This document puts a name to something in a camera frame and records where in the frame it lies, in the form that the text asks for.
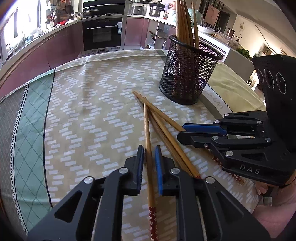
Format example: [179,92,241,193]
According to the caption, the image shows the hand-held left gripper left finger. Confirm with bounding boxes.
[26,145,145,241]

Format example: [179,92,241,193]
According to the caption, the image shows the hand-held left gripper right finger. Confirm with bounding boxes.
[154,145,271,241]

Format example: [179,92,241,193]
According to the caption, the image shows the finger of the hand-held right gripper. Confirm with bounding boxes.
[182,111,270,138]
[177,131,290,186]

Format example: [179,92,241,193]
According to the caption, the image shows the floral-tipped wooden chopstick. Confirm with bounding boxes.
[132,91,245,185]
[143,97,160,241]
[136,94,202,180]
[148,109,193,178]

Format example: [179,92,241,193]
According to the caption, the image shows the black mesh holder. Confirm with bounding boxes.
[159,34,224,106]

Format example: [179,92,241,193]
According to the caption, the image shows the bunch of wooden chopsticks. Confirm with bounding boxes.
[172,0,200,100]

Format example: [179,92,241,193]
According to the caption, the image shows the person's right forearm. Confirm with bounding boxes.
[254,170,296,232]

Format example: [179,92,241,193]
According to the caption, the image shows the green leafy vegetables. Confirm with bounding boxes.
[236,46,252,59]

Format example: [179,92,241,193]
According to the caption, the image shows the white kitchen countertop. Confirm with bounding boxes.
[126,14,253,79]

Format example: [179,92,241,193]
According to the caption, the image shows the patterned tablecloth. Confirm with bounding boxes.
[0,49,266,241]

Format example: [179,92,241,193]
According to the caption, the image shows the clear plastic container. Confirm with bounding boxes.
[216,31,238,45]

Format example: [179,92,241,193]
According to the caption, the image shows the pink base cabinets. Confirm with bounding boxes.
[0,22,84,93]
[125,18,178,50]

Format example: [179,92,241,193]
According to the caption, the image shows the steel stock pot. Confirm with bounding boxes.
[149,3,164,18]

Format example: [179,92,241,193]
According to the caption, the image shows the built-in black oven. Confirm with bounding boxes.
[82,17,124,52]

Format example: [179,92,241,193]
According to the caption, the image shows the black wok with lid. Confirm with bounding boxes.
[83,8,100,17]

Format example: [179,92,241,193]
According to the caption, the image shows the kitchen window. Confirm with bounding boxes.
[0,0,49,47]

